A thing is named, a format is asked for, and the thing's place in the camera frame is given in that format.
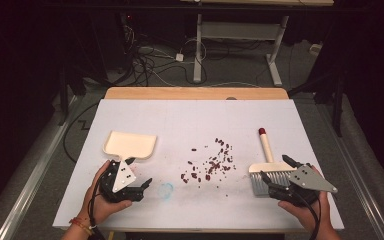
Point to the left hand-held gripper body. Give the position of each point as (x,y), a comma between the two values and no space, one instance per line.
(123,195)

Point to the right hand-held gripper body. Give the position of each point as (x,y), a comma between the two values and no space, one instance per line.
(308,181)

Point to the cream hand brush grey bristles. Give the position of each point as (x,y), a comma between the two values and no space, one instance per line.
(268,166)

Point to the cream plastic dustpan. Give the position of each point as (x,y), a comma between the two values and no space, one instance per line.
(130,145)

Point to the person's left hand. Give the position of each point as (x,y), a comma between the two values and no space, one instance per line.
(105,208)

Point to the person's right hand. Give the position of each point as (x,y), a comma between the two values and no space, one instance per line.
(308,213)

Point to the scattered red beans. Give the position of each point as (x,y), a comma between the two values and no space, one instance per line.
(213,165)

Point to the black stand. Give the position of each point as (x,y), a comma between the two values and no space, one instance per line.
(63,100)
(336,106)

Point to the white board table cover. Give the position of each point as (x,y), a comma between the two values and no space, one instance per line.
(193,126)

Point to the wooden table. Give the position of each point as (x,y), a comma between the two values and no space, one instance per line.
(196,93)

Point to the white power strip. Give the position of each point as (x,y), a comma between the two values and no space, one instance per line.
(315,49)

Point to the white power adapter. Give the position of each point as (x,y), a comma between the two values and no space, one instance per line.
(179,57)

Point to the white-legged desk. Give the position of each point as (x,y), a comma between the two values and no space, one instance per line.
(240,30)

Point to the metal floor rail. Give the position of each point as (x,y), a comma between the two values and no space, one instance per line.
(33,186)
(356,173)

